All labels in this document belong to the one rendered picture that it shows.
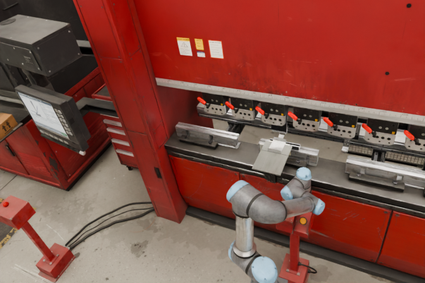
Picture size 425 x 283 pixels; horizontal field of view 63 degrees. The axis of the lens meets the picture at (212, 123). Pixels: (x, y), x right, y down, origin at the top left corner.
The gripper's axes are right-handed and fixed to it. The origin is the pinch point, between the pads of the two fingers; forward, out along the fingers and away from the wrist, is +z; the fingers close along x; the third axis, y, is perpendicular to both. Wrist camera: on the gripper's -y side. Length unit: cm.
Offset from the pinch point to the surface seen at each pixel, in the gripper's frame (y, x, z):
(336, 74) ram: 40, -7, -71
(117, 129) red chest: 51, 184, 26
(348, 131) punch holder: 36, -17, -35
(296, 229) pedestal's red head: -5.2, 2.2, 12.9
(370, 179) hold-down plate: 30.6, -32.8, -4.1
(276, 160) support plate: 22.4, 21.4, -14.4
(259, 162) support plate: 17.4, 30.8, -14.8
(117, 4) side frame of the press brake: 31, 110, -110
